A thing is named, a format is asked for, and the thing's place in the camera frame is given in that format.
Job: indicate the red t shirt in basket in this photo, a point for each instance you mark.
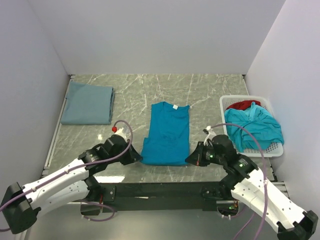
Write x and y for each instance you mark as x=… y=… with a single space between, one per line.
x=243 y=105

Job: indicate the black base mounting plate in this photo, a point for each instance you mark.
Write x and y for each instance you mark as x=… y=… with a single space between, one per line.
x=160 y=196

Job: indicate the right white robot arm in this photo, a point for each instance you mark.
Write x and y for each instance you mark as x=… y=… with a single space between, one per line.
x=245 y=182

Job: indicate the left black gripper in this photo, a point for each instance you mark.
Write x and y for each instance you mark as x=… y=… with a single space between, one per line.
x=128 y=155

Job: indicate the teal t shirt in basket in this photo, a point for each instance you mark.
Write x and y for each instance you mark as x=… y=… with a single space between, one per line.
x=252 y=127

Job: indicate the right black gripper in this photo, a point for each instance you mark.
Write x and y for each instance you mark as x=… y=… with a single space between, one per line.
x=198 y=154

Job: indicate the bright blue t shirt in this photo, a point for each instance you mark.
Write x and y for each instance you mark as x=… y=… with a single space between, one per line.
x=167 y=143

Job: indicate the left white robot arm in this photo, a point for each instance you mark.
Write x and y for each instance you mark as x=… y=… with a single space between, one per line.
x=21 y=206

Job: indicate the aluminium rail frame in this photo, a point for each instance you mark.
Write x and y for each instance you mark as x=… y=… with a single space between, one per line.
x=134 y=96

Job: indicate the folded grey-blue t shirt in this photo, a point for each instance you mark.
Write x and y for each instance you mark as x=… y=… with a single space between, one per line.
x=88 y=104

